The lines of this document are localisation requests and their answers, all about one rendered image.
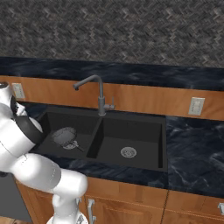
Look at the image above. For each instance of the wooden cupboard door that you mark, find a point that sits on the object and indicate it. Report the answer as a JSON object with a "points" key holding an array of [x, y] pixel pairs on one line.
{"points": [[192, 217], [122, 210], [39, 205]]}

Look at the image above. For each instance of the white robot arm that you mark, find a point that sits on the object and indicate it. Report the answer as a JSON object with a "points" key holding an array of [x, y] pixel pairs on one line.
{"points": [[29, 169]]}

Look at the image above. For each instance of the dark grey dishwasher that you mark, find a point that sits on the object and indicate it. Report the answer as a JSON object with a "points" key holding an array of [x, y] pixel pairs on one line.
{"points": [[13, 198]]}

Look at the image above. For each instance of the grey metal tap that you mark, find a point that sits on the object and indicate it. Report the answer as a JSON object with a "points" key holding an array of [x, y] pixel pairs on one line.
{"points": [[101, 99]]}

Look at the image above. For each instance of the black double sink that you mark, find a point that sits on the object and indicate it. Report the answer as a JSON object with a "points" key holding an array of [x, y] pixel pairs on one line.
{"points": [[128, 137]]}

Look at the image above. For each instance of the white wall socket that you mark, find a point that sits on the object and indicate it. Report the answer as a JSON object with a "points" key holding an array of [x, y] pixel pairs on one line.
{"points": [[196, 106], [18, 90]]}

